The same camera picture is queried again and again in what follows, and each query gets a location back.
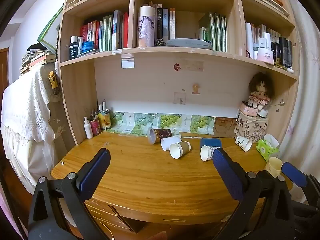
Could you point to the blue paper cup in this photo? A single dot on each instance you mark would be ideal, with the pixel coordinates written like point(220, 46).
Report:
point(210, 142)

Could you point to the row of white boxes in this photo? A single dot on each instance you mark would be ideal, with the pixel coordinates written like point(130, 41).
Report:
point(257, 36)

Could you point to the black bottle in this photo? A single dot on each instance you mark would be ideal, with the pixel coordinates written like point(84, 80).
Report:
point(73, 48)

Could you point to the yellow hanging toy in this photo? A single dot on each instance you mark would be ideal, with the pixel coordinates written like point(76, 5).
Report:
point(53, 80)

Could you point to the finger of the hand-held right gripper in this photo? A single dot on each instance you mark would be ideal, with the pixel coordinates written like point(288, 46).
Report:
point(293, 174)

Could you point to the clear wall hook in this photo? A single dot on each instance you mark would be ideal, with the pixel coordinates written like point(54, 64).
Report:
point(180, 98)

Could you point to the small white bottle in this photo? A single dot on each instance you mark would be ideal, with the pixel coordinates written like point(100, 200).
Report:
point(80, 45)

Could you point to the brown haired rag doll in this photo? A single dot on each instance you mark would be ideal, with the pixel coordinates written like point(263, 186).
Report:
point(261, 90)

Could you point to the wooden desk drawer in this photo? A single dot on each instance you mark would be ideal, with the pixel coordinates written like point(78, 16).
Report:
point(110, 216)

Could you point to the pink round box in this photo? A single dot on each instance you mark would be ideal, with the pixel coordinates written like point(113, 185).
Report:
point(248, 109)

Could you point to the white spray bottle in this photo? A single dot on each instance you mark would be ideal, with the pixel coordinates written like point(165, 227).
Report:
point(88, 130)

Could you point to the white floral print tube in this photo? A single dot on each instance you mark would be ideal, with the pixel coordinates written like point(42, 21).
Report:
point(146, 26)

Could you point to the row of dark spine books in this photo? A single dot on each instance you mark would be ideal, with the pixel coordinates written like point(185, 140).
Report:
point(165, 23)

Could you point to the white patterned paper cup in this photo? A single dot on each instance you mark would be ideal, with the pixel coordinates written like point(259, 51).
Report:
point(207, 153)

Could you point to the white lace cloth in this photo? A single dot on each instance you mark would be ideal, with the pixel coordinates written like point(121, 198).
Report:
point(25, 110)

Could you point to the grey cushion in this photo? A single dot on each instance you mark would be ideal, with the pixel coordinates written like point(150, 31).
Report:
point(188, 43)

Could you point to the yellow can pen holder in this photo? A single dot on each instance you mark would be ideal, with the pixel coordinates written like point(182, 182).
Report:
point(104, 120)

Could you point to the letter print fabric basket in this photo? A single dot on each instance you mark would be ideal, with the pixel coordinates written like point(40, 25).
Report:
point(252, 128)

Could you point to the white cup with black print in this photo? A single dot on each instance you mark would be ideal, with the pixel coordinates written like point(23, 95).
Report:
point(243, 143)

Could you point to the row of black bottles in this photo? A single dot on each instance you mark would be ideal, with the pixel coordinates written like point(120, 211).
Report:
point(283, 51)

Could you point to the blue jar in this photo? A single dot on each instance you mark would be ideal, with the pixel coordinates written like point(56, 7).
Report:
point(88, 46)

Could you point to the plain white paper cup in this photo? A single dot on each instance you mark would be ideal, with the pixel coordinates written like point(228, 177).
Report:
point(171, 142)

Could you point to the cream mug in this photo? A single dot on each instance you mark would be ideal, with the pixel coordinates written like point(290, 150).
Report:
point(273, 167)

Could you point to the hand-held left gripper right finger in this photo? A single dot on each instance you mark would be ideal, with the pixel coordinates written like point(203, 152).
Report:
point(227, 177)

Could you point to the wooden bookshelf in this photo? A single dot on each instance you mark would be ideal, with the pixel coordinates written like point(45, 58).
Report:
point(180, 62)

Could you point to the brown cartoon paper bag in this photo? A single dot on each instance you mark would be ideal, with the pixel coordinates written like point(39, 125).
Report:
point(225, 127)

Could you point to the dark brown paper cup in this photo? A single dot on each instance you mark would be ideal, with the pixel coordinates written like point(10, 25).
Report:
point(160, 135)

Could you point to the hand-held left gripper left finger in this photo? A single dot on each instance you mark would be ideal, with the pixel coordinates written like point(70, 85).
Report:
point(95, 173)

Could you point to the red pen holder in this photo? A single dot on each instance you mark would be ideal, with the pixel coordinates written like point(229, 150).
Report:
point(95, 127)

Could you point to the green tissue pack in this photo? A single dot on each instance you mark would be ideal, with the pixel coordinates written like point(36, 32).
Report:
point(267, 148)

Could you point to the brown kraft paper cup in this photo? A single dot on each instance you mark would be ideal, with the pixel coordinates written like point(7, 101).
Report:
point(180, 149)

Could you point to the row of leaf print packets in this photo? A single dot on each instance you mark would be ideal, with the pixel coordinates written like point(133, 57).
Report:
point(146, 123)

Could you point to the green framed picture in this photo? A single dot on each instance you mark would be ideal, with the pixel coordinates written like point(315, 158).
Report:
point(51, 32)

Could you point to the stack of old books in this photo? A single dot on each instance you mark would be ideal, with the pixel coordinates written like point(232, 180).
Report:
point(35, 60)

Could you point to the white curtain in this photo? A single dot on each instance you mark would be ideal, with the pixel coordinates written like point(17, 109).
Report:
point(308, 85)

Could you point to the row of red green books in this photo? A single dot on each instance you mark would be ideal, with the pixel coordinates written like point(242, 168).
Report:
point(110, 31)

